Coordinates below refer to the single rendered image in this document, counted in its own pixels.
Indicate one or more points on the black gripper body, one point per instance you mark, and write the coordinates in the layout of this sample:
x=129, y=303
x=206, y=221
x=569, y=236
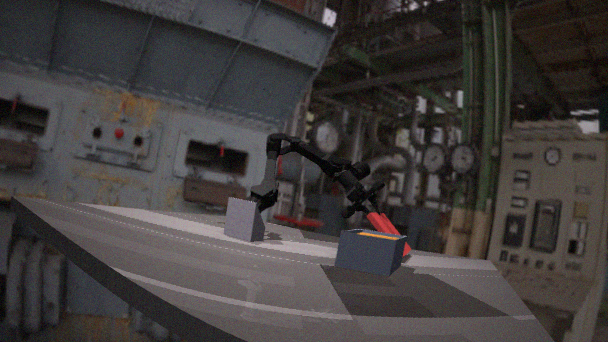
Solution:
x=349, y=210

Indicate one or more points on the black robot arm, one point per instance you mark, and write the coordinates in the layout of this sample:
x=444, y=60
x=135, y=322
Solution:
x=265, y=194

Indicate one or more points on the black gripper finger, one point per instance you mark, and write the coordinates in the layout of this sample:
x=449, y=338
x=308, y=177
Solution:
x=363, y=209
x=373, y=201

